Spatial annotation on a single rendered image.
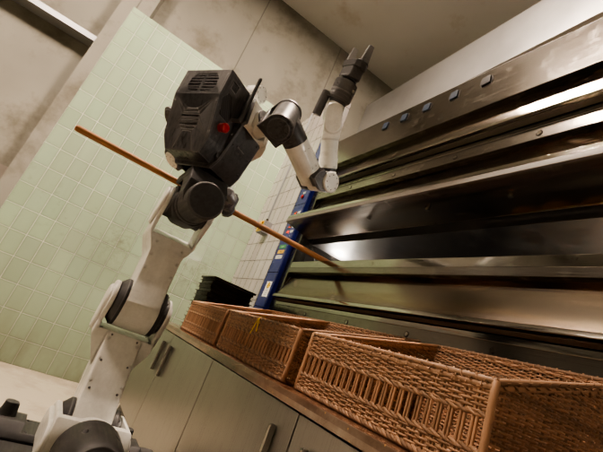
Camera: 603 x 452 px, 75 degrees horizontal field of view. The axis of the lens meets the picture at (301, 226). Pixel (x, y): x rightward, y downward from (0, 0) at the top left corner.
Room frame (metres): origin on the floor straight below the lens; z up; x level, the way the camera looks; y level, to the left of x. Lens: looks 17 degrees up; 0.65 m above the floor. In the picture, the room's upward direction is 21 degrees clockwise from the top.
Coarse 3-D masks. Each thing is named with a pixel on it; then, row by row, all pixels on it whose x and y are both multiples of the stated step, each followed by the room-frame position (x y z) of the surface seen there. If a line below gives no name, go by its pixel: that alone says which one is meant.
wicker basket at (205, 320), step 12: (192, 312) 2.10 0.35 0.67; (204, 312) 1.94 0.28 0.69; (216, 312) 1.78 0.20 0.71; (228, 312) 1.68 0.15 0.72; (264, 312) 2.34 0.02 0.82; (276, 312) 2.32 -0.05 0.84; (192, 324) 2.02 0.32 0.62; (204, 324) 1.88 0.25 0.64; (216, 324) 1.74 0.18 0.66; (204, 336) 1.80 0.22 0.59; (216, 336) 1.68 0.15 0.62
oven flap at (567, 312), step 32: (288, 288) 2.35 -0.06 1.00; (320, 288) 2.06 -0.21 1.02; (352, 288) 1.83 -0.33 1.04; (384, 288) 1.64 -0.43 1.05; (416, 288) 1.49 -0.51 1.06; (448, 288) 1.36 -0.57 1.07; (480, 288) 1.24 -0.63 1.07; (512, 288) 1.15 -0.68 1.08; (544, 288) 1.07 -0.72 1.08; (576, 288) 0.99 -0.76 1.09; (416, 320) 1.40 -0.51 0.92; (448, 320) 1.26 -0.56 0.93; (480, 320) 1.15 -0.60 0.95; (512, 320) 1.09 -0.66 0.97; (544, 320) 1.01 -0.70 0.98; (576, 320) 0.95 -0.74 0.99
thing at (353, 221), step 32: (576, 160) 0.88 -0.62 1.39; (416, 192) 1.39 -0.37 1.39; (448, 192) 1.28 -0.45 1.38; (480, 192) 1.19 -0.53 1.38; (512, 192) 1.11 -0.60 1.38; (544, 192) 1.05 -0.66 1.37; (576, 192) 0.98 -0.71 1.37; (320, 224) 2.13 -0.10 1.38; (352, 224) 1.93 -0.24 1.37; (384, 224) 1.75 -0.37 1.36; (416, 224) 1.60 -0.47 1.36
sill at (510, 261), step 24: (312, 264) 2.20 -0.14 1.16; (336, 264) 1.99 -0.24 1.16; (360, 264) 1.82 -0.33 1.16; (384, 264) 1.66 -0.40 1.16; (408, 264) 1.53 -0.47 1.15; (432, 264) 1.43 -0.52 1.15; (456, 264) 1.33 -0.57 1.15; (480, 264) 1.24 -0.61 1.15; (504, 264) 1.16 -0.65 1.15; (528, 264) 1.09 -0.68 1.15; (552, 264) 1.03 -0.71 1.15; (576, 264) 0.97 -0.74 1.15; (600, 264) 0.92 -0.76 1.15
